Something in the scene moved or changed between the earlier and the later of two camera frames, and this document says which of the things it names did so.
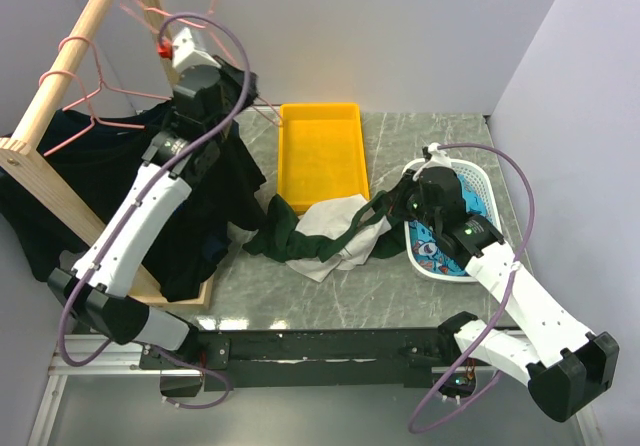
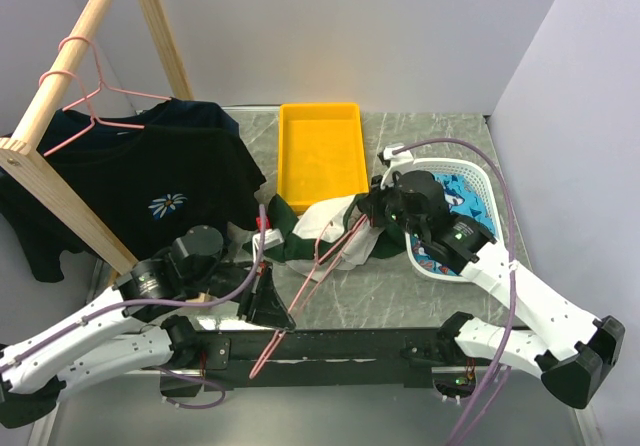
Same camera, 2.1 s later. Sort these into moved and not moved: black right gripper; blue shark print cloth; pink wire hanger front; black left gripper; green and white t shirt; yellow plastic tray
Moved: black left gripper; black right gripper
Not moved: green and white t shirt; yellow plastic tray; blue shark print cloth; pink wire hanger front
